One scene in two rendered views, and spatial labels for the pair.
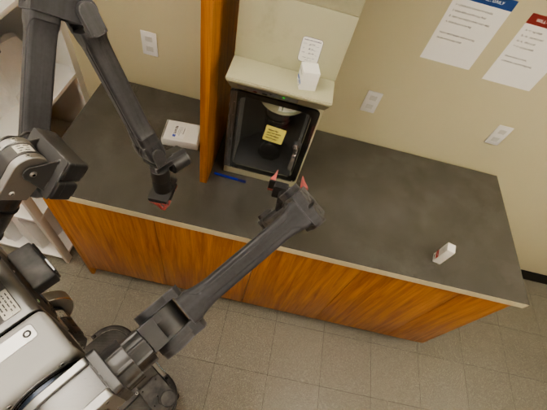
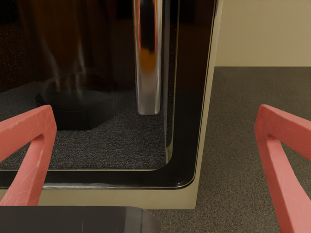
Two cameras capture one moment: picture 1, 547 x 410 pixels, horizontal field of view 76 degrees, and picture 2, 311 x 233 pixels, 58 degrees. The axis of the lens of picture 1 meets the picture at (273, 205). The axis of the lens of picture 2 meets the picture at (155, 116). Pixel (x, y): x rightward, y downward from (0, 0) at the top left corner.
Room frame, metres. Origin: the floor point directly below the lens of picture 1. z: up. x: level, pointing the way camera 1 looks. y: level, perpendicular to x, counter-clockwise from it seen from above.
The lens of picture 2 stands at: (0.76, -0.03, 1.22)
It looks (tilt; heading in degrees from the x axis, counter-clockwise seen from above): 35 degrees down; 5
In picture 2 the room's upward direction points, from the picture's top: straight up
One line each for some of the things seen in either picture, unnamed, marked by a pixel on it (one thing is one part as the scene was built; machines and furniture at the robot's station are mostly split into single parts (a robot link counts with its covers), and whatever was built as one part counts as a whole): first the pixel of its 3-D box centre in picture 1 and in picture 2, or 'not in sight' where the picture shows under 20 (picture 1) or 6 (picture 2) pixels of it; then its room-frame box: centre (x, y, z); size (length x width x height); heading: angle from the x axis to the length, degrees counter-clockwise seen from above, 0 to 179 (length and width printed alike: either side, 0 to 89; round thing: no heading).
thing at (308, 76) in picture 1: (308, 76); not in sight; (0.91, 0.02, 1.54); 0.05 x 0.05 x 0.06; 19
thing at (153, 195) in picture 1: (162, 184); not in sight; (0.61, 0.36, 1.21); 0.10 x 0.07 x 0.07; 6
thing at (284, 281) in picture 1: (278, 229); not in sight; (1.04, -0.07, 0.45); 2.05 x 0.67 x 0.90; 95
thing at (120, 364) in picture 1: (127, 360); not in sight; (0.08, 0.16, 1.45); 0.09 x 0.08 x 0.12; 63
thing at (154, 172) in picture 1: (161, 171); not in sight; (0.61, 0.36, 1.27); 0.07 x 0.06 x 0.07; 153
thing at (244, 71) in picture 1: (278, 92); not in sight; (0.90, 0.09, 1.46); 0.32 x 0.11 x 0.10; 95
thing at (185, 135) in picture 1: (182, 134); not in sight; (1.05, 0.49, 0.96); 0.16 x 0.12 x 0.04; 101
